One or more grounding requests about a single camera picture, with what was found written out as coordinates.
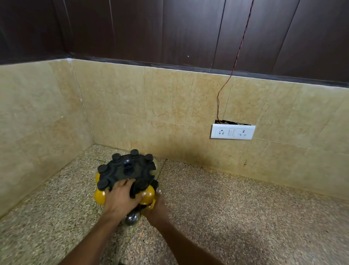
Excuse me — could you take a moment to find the person's left hand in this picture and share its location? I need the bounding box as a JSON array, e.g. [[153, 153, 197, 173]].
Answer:
[[103, 179, 143, 219]]

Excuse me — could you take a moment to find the person's right hand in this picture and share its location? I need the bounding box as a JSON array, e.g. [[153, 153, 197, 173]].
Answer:
[[142, 189, 171, 229]]

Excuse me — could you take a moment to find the black plastic bottle carrier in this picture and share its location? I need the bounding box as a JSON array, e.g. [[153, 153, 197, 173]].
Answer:
[[97, 149, 159, 200]]

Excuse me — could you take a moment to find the cluster of yellow drink bottles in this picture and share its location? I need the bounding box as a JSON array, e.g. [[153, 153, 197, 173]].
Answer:
[[94, 149, 163, 227]]

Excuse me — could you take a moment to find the person's right forearm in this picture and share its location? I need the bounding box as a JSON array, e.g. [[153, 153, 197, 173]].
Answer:
[[156, 221, 226, 265]]

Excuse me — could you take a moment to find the person's left forearm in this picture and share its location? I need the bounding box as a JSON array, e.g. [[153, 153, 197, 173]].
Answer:
[[58, 215, 126, 265]]

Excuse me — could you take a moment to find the white wall socket plate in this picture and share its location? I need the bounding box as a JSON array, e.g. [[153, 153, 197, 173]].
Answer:
[[210, 123, 256, 141]]

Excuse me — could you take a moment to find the red black twisted wire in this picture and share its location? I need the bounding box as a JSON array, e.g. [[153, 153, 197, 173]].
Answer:
[[216, 0, 255, 122]]

